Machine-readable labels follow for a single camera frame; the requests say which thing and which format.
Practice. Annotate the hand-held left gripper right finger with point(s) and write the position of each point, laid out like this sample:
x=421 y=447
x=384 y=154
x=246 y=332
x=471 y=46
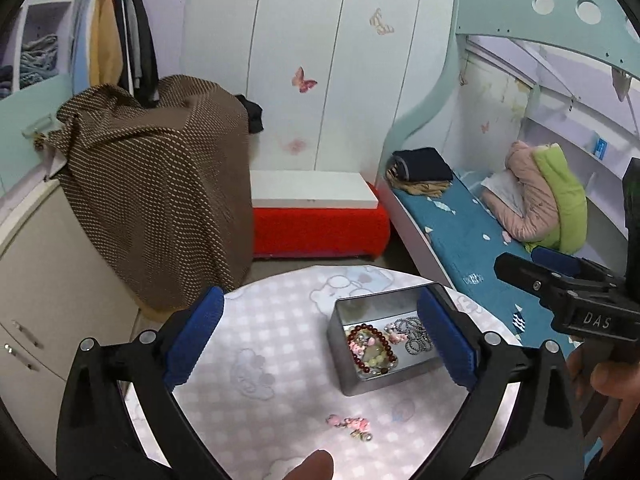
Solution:
x=447 y=337

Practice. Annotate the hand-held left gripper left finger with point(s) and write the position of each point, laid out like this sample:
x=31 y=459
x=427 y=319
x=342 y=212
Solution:
x=195 y=332

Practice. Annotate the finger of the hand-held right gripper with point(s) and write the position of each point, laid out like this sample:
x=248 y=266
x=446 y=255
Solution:
x=520 y=272
x=552 y=260

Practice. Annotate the grey metal tin box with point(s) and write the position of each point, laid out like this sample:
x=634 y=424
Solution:
x=375 y=307

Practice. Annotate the person's right hand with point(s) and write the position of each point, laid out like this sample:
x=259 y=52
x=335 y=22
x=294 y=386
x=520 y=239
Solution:
x=612 y=390

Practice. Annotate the person's left hand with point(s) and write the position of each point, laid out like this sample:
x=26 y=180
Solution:
x=310 y=467

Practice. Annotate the pink jacket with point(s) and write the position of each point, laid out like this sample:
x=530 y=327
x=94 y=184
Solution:
x=530 y=200

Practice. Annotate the blue printed bed sheet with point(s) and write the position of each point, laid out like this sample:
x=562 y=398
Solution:
x=460 y=230

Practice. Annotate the round table with checked cloth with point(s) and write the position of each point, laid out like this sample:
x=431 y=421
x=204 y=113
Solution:
x=280 y=320

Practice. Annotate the white pillow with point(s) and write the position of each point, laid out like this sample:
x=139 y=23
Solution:
x=500 y=187

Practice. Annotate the small blue box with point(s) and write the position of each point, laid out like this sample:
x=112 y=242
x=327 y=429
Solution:
x=600 y=147

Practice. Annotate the tan folded clothes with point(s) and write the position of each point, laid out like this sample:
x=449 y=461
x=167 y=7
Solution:
x=425 y=189

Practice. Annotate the dark folded clothes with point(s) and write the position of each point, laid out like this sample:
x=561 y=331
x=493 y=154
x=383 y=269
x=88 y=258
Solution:
x=425 y=164

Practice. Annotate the brown dotted cloth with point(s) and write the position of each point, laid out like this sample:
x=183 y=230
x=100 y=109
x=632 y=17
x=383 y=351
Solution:
x=150 y=185

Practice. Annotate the white cabinet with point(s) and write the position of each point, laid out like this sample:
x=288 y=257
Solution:
x=50 y=270

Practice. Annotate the red ottoman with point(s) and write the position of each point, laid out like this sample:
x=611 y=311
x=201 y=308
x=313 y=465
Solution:
x=320 y=232

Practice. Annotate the faint pink butterfly sticker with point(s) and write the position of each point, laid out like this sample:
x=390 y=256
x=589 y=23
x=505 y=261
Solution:
x=295 y=146

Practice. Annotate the black garment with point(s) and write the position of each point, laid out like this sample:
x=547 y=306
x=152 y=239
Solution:
x=252 y=112

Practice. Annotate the pine cone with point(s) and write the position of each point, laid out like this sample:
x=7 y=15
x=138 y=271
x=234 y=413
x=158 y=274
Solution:
x=39 y=142

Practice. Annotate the teal drawer unit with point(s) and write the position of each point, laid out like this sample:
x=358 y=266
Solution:
x=30 y=105

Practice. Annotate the cream butterfly sticker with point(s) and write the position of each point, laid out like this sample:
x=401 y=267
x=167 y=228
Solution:
x=381 y=22

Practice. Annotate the black hanging coat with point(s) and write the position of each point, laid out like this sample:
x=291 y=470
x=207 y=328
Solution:
x=145 y=50

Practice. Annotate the grey hanging garment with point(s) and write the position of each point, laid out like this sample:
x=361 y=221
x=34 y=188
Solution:
x=129 y=35

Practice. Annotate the folded grey-blue clothes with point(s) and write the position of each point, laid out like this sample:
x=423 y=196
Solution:
x=37 y=57

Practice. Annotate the light blue hanging shirt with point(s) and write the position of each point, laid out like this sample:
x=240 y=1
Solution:
x=82 y=35

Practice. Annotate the white wardrobe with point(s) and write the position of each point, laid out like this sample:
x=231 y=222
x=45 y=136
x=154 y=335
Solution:
x=300 y=20

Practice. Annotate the lilac shelf unit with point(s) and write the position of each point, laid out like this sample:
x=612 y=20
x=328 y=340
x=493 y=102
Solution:
x=45 y=15

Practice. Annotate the teal bunk bed frame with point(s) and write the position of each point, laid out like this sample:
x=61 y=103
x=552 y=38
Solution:
x=500 y=12

